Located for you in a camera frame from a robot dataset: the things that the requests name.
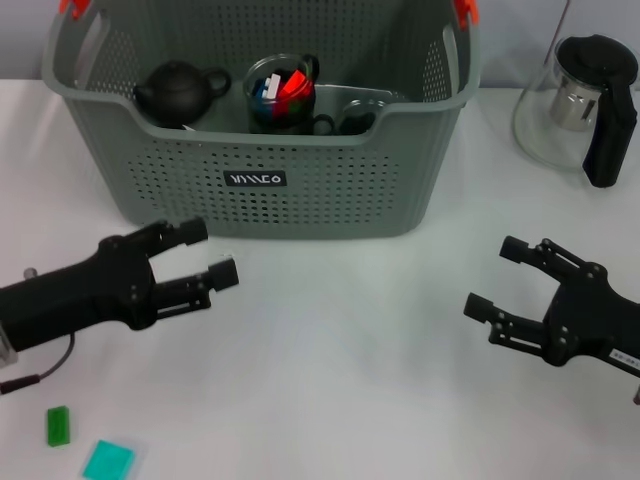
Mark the teal building brick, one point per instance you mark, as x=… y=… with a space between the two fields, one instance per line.
x=107 y=460

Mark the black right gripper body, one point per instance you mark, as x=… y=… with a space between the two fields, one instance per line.
x=590 y=320

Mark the left gripper silver plug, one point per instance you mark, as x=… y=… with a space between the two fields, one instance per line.
x=30 y=274

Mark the long green building brick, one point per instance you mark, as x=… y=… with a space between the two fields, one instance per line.
x=59 y=426

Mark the thin grey vertical pole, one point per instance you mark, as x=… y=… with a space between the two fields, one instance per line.
x=560 y=22

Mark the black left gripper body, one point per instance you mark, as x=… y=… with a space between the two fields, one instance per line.
x=85 y=295

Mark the small green building brick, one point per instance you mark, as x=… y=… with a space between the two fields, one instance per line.
x=298 y=106

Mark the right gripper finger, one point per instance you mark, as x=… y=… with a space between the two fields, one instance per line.
x=515 y=332
x=530 y=252

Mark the dark clay teapot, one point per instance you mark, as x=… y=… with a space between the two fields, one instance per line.
x=175 y=95

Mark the grey-green perforated storage basket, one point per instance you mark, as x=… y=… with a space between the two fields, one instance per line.
x=300 y=210

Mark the small white building brick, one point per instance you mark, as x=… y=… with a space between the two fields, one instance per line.
x=270 y=86

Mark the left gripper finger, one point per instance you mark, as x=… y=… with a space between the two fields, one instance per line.
x=175 y=235
x=200 y=290

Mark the dark red long brick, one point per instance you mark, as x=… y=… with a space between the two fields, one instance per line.
x=284 y=109

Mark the bright red sloped brick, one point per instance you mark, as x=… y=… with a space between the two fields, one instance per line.
x=292 y=85

